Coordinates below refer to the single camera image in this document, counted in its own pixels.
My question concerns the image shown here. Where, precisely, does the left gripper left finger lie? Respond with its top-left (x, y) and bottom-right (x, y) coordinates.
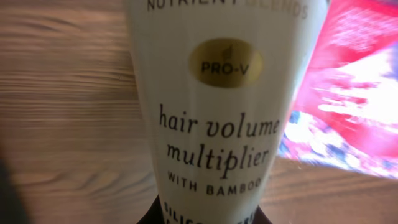
top-left (1, 160), bottom-right (30, 224)

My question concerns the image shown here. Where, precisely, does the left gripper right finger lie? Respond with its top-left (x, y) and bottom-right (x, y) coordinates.
top-left (136, 194), bottom-right (274, 224)

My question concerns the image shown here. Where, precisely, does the white shampoo tube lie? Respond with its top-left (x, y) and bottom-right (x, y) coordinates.
top-left (125, 0), bottom-right (330, 223)

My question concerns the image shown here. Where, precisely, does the red purple pad package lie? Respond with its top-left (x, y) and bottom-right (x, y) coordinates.
top-left (279, 0), bottom-right (397, 179)

